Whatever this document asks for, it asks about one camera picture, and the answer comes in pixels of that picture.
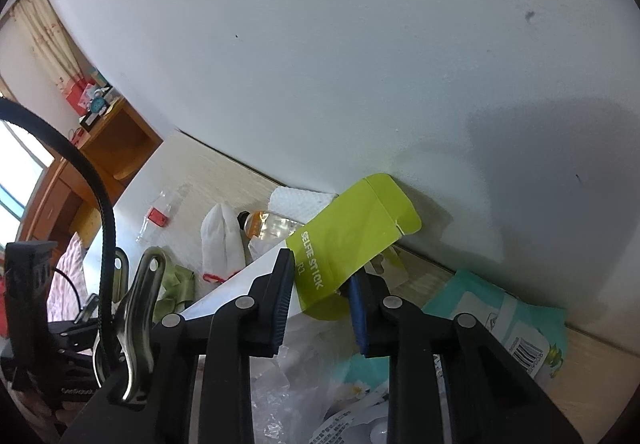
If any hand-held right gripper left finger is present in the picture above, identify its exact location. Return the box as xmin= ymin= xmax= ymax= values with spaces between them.
xmin=60 ymin=248 xmax=297 ymax=444

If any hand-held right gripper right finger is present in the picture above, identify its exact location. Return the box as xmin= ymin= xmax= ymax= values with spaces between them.
xmin=347 ymin=271 xmax=583 ymax=444

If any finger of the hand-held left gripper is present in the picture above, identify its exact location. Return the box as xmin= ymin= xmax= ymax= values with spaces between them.
xmin=50 ymin=319 xmax=101 ymax=345

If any white box green end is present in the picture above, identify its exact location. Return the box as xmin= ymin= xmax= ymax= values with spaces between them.
xmin=177 ymin=172 xmax=422 ymax=325

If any white wet wipe sheet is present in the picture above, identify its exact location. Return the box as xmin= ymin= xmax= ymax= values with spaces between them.
xmin=307 ymin=386 xmax=396 ymax=444

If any pink checked bedsheet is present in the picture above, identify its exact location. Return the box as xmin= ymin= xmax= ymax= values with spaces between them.
xmin=47 ymin=231 xmax=93 ymax=325

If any clear crumpled plastic bag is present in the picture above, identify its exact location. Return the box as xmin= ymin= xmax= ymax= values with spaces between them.
xmin=250 ymin=344 xmax=391 ymax=444

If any white glove red cuff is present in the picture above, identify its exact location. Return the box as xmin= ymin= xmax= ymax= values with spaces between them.
xmin=201 ymin=203 xmax=246 ymax=282

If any green ribbon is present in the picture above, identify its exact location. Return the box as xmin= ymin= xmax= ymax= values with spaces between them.
xmin=152 ymin=264 xmax=197 ymax=325

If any window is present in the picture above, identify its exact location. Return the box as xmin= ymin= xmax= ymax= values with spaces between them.
xmin=0 ymin=116 xmax=56 ymax=225

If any clear bottle red label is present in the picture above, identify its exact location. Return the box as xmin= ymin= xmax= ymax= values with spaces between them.
xmin=136 ymin=184 xmax=193 ymax=243

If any wooden corner desk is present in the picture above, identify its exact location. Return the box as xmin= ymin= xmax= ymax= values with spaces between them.
xmin=20 ymin=99 xmax=163 ymax=250

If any floral curtain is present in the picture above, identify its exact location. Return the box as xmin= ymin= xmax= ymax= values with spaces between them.
xmin=9 ymin=0 xmax=83 ymax=85

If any black braided cable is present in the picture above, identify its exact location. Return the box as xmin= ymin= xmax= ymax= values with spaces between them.
xmin=0 ymin=96 xmax=118 ymax=375

